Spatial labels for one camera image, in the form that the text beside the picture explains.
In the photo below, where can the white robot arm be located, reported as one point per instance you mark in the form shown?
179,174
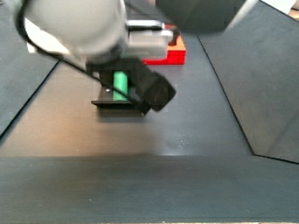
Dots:
91,35

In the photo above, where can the red shape sorter block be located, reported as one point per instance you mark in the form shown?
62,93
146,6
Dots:
175,54

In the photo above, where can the green cylinder peg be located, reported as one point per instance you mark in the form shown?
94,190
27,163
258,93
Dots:
121,83

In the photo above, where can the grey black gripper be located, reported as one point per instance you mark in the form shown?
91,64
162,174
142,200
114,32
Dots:
150,37

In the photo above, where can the black curved cradle stand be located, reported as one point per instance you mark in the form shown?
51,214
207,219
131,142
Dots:
106,101

